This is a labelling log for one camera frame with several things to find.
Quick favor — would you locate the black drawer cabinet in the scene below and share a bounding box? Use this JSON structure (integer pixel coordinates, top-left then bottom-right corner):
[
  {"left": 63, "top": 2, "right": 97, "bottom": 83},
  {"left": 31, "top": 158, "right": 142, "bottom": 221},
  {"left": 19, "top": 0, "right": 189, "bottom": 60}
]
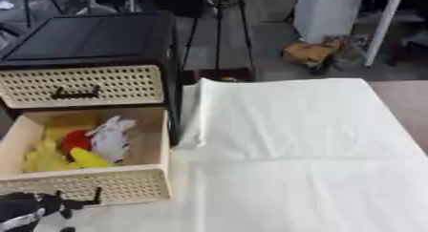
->
[{"left": 0, "top": 11, "right": 182, "bottom": 147}]

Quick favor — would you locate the white panel stand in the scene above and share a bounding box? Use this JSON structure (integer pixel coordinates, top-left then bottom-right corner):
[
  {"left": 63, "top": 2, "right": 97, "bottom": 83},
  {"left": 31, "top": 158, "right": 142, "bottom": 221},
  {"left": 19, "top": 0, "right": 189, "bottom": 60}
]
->
[{"left": 292, "top": 0, "right": 368, "bottom": 45}]

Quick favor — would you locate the yellow soft toy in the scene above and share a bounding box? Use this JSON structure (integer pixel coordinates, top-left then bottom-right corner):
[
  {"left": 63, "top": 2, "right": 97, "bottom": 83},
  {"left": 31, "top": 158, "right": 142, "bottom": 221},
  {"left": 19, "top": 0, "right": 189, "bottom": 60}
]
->
[{"left": 21, "top": 115, "right": 118, "bottom": 173}]

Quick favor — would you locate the red round toy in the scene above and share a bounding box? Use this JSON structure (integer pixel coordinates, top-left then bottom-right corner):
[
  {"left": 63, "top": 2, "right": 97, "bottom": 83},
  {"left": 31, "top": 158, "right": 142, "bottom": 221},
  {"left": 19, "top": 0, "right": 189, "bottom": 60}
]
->
[{"left": 58, "top": 129, "right": 96, "bottom": 158}]

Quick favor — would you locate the white soft toy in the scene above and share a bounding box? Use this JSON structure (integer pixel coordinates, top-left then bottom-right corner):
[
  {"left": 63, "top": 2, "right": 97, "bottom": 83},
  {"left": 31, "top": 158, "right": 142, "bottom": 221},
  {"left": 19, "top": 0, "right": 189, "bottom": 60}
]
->
[{"left": 85, "top": 115, "right": 138, "bottom": 164}]

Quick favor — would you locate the pale open perforated drawer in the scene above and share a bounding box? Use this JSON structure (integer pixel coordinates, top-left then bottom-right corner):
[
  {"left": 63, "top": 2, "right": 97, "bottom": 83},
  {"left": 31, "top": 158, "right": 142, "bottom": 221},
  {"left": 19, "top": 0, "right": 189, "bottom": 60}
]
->
[{"left": 0, "top": 107, "right": 173, "bottom": 208}]

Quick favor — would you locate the white pole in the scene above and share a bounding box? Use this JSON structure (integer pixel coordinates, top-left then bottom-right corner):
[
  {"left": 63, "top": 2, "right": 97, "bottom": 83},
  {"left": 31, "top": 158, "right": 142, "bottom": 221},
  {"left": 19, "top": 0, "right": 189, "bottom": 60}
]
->
[{"left": 362, "top": 0, "right": 408, "bottom": 68}]

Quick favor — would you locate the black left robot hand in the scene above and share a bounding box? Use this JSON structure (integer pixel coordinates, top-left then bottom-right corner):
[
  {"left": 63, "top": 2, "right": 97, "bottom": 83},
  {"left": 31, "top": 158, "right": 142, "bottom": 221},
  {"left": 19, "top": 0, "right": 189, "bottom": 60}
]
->
[{"left": 0, "top": 191, "right": 86, "bottom": 232}]

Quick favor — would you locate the brown bag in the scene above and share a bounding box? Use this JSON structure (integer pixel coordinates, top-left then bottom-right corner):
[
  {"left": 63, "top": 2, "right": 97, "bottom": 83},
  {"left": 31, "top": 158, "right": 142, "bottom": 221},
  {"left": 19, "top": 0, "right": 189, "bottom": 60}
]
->
[{"left": 281, "top": 38, "right": 348, "bottom": 74}]

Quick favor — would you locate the black tripod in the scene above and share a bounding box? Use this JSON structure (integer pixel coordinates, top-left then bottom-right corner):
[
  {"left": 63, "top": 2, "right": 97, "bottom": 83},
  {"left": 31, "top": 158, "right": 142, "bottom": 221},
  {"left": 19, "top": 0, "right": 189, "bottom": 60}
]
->
[{"left": 181, "top": 0, "right": 258, "bottom": 83}]

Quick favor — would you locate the pale closed perforated drawer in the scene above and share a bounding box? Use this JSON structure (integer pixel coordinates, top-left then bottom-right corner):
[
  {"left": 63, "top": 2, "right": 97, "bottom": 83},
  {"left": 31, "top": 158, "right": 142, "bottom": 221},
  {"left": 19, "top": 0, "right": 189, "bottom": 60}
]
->
[{"left": 0, "top": 64, "right": 167, "bottom": 110}]

